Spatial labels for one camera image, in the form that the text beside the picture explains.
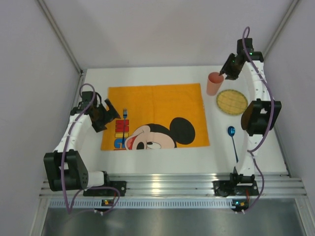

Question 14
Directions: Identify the blue metal fork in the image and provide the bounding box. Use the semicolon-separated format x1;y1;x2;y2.
122;108;128;145

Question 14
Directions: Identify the pink plastic cup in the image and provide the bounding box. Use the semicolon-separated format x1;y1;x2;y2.
206;72;224;96

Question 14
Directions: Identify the orange cartoon print cloth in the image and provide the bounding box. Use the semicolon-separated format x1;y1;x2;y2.
100;84;210;151

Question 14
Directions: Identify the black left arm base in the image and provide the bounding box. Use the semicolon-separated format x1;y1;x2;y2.
83;180;127;197

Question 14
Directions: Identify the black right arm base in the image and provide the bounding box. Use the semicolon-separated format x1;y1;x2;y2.
213;173;259;197

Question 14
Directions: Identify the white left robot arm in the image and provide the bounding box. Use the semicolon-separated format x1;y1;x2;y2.
43;91;120;192

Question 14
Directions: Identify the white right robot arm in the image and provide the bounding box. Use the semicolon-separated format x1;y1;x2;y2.
220;38;282;176

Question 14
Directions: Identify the yellow woven round plate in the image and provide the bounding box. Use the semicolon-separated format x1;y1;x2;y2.
216;89;248;116

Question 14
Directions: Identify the blue metal spoon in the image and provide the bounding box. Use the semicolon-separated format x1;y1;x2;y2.
227;126;239;163

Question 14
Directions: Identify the aluminium mounting rail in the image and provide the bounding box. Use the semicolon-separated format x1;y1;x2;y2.
39;173;308;209

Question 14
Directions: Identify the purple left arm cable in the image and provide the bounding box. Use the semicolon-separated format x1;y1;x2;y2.
61;83;121;214

